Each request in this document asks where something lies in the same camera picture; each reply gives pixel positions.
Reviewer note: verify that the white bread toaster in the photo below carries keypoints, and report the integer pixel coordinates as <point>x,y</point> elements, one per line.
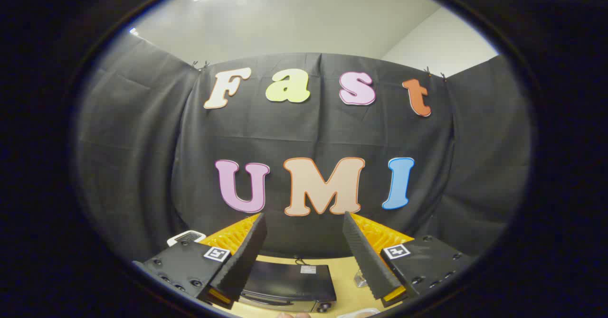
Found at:
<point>186,237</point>

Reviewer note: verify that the clear glass container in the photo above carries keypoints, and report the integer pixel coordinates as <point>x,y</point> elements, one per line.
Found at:
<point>361,279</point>

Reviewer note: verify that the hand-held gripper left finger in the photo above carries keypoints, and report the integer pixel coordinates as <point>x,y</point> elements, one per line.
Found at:
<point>244,256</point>

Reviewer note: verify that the black toaster oven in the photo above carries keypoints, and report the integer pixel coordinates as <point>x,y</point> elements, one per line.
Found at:
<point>285,280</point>

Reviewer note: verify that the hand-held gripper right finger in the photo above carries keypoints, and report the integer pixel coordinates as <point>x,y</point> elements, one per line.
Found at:
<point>365,256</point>

